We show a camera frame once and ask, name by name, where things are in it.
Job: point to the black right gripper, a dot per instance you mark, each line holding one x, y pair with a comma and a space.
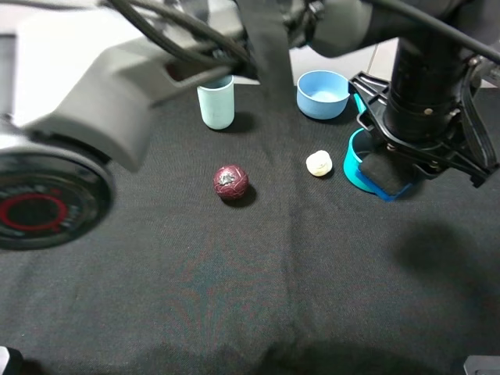
428, 117

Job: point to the black and blue sponge block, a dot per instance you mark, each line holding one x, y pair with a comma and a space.
386, 175

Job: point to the light blue bowl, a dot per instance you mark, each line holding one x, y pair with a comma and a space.
322, 94

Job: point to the white garlic bulb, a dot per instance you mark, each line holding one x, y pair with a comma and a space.
319, 164

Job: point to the dark red ball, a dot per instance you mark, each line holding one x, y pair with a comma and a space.
230, 182

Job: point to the pale green cup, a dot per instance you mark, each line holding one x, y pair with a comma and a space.
216, 101

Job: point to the black tablecloth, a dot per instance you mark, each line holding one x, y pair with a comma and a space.
302, 275

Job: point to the grey device at corner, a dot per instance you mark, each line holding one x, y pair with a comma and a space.
482, 365

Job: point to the teal saucepan with handle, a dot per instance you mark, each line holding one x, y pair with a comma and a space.
360, 145

